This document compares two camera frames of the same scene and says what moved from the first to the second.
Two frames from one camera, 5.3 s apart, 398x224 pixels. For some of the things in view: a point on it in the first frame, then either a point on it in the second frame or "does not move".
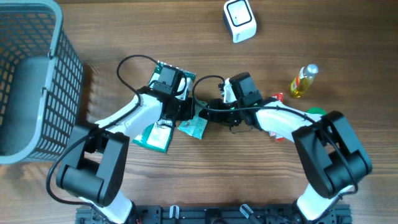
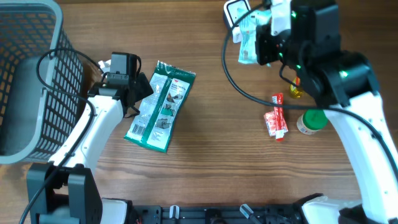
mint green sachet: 196,127 → 248,23
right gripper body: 230,117 → 268,50
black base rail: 216,214 does not move
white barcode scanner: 239,17 does not move
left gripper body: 182,110 → 134,83
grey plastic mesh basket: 41,81 does not move
